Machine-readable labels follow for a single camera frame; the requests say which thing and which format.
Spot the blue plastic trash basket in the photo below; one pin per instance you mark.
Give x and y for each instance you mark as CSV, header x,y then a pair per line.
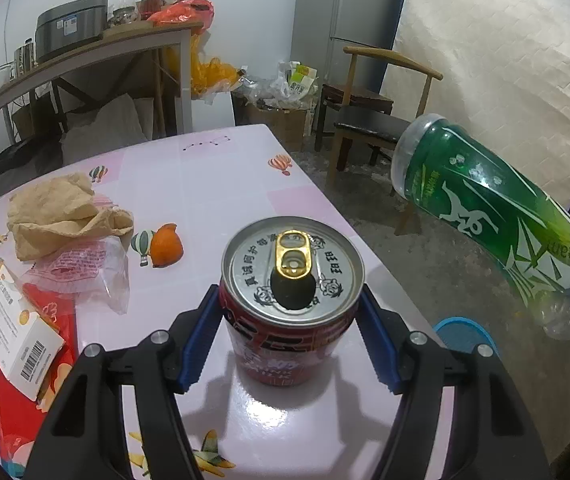
x,y
463,334

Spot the orange peel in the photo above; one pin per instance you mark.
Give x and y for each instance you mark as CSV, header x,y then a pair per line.
x,y
166,247

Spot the pink table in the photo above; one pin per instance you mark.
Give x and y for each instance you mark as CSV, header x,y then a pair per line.
x,y
212,184

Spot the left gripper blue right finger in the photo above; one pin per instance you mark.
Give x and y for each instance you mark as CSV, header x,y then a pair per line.
x,y
378,341

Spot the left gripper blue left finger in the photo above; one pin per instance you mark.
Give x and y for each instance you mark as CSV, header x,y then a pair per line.
x,y
198,329

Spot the red snack bag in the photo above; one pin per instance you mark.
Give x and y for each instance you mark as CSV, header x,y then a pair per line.
x,y
21,418

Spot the white mattress blue edge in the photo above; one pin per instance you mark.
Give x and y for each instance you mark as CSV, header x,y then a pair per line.
x,y
506,77

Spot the clear zip bag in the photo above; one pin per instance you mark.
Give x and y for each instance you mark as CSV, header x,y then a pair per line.
x,y
89,269

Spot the yellow plastic bag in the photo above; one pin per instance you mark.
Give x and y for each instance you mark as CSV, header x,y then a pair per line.
x,y
209,77

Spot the orange plastic bag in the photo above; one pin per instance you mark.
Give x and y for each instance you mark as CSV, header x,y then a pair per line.
x,y
185,11

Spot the green plastic bottle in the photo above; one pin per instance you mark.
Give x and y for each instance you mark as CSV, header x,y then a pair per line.
x,y
440,169

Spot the red drink can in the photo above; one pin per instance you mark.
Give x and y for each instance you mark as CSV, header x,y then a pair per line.
x,y
289,290

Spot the wooden chair black seat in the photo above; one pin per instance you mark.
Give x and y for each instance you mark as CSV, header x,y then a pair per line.
x,y
361,124

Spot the grey refrigerator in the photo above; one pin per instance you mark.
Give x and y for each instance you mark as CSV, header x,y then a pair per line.
x,y
323,28

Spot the brown paper bag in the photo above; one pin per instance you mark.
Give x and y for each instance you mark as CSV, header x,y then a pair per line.
x,y
46,216

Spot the grey rice cooker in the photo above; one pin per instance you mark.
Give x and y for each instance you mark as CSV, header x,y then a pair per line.
x,y
69,26

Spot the cardboard box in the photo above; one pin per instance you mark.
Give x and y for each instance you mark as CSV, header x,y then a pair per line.
x,y
289,125

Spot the white orange medicine box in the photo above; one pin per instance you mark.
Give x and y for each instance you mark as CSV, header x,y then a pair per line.
x,y
15,329

